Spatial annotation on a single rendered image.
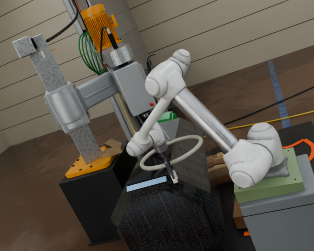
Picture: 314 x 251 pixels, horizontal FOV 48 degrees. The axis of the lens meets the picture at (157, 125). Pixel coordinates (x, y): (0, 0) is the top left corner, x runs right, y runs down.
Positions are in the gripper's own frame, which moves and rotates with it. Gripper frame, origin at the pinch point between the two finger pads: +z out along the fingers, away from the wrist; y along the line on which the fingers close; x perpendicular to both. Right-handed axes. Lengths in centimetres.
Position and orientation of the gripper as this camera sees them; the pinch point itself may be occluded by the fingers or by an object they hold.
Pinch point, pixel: (174, 177)
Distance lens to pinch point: 239.5
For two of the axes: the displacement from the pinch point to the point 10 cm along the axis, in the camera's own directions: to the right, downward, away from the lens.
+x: -9.2, 3.7, 1.5
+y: 0.5, -2.6, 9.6
